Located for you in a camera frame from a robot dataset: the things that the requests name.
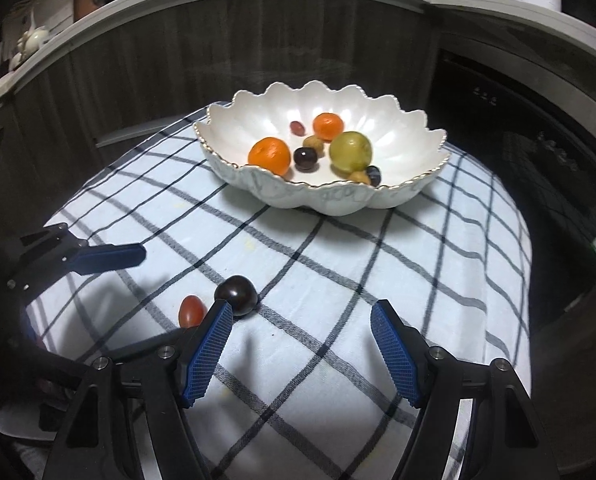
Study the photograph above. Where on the yellow cherry tomato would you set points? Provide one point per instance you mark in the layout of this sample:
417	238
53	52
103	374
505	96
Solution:
360	177
314	142

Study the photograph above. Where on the dark wood cabinet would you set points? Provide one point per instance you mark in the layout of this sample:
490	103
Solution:
178	60

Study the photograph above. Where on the red cherry tomato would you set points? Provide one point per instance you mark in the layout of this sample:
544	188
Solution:
190	310
297	127

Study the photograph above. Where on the dark purple cherry tomato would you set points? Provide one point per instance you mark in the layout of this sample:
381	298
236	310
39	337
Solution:
373	175
235	294
305	158

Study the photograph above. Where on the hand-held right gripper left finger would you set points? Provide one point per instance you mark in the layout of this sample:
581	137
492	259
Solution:
205	355

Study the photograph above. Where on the round green fruit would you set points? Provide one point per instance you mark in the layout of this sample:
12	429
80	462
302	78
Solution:
350	151

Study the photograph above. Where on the white blue checkered cloth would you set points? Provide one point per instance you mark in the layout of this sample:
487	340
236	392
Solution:
328	270

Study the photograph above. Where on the small orange tangerine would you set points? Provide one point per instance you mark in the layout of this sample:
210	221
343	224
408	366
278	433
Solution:
328	126
268	155

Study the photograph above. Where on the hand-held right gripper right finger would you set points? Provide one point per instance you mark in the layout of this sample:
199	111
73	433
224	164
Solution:
395	355

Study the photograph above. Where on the black built-in dishwasher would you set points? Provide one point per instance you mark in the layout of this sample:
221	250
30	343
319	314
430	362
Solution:
502	125

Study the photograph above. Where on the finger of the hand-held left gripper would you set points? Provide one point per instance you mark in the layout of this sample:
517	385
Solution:
143	342
108	257

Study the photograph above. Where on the white scalloped ceramic bowl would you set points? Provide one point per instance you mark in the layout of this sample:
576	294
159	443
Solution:
402	125

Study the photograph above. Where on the white teapot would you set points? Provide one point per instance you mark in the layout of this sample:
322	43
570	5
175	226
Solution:
30	40

